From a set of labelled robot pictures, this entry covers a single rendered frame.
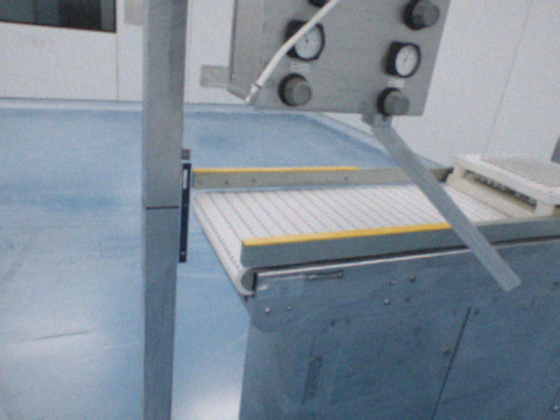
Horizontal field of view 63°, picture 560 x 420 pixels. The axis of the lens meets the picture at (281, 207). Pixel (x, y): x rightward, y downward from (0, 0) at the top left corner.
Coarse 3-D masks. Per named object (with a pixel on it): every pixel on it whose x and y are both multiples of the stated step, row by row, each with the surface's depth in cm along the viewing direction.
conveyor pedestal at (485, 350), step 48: (528, 288) 93; (288, 336) 76; (336, 336) 77; (384, 336) 83; (432, 336) 88; (480, 336) 95; (528, 336) 103; (288, 384) 77; (336, 384) 83; (384, 384) 88; (432, 384) 95; (480, 384) 103; (528, 384) 112
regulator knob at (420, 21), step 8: (416, 0) 48; (424, 0) 48; (408, 8) 48; (416, 8) 48; (424, 8) 47; (432, 8) 47; (408, 16) 49; (416, 16) 48; (424, 16) 47; (432, 16) 47; (408, 24) 49; (416, 24) 48; (424, 24) 47; (432, 24) 48
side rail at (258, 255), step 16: (480, 224) 73; (496, 224) 74; (512, 224) 76; (528, 224) 77; (544, 224) 79; (320, 240) 61; (336, 240) 62; (352, 240) 63; (368, 240) 64; (384, 240) 65; (400, 240) 67; (416, 240) 68; (432, 240) 69; (448, 240) 71; (496, 240) 76; (240, 256) 58; (256, 256) 58; (272, 256) 59; (288, 256) 60; (304, 256) 61; (320, 256) 62; (336, 256) 63
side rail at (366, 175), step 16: (192, 176) 80; (208, 176) 80; (224, 176) 81; (240, 176) 82; (256, 176) 84; (272, 176) 85; (288, 176) 87; (304, 176) 88; (320, 176) 89; (336, 176) 91; (352, 176) 93; (368, 176) 94; (384, 176) 96; (400, 176) 98; (448, 176) 103
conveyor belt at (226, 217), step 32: (224, 192) 82; (256, 192) 84; (288, 192) 86; (320, 192) 88; (352, 192) 90; (384, 192) 93; (416, 192) 95; (448, 192) 98; (224, 224) 70; (256, 224) 71; (288, 224) 72; (320, 224) 74; (352, 224) 76; (384, 224) 77; (224, 256) 64; (352, 256) 66
